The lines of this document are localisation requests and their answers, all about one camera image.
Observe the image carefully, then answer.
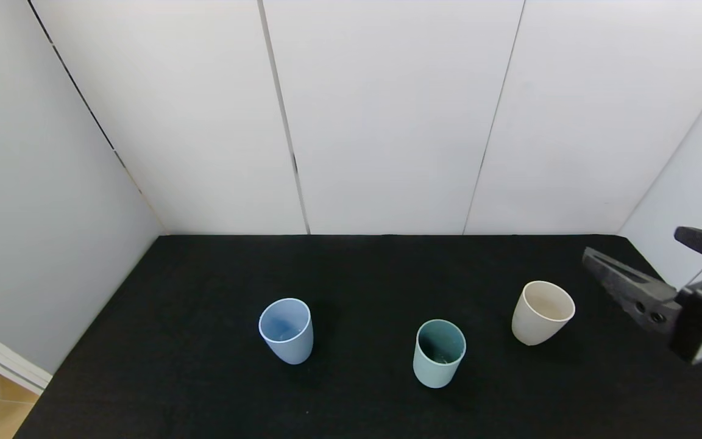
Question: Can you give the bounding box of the light blue plastic cup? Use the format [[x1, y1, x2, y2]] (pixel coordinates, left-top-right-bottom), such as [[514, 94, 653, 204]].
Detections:
[[258, 298, 314, 365]]

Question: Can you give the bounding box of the black table cloth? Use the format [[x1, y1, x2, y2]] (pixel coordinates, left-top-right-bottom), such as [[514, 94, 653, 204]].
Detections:
[[13, 235, 702, 439]]

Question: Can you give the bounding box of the white floor rail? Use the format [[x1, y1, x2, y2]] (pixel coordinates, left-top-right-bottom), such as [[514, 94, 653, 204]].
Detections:
[[0, 317, 53, 394]]

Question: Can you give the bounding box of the teal green plastic cup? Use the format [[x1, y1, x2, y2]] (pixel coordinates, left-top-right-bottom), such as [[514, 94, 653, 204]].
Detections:
[[413, 319, 467, 389]]

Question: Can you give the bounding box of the beige plastic cup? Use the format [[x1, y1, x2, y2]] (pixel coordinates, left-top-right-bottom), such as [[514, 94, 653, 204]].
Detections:
[[511, 280, 576, 346]]

